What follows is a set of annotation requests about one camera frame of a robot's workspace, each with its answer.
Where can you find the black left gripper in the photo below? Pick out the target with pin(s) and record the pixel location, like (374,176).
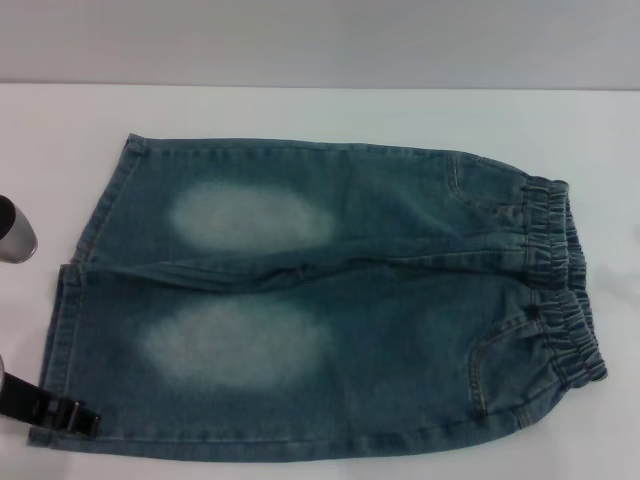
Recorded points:
(22,400)

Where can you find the blue denim shorts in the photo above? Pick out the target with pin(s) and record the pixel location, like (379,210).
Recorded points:
(350,325)

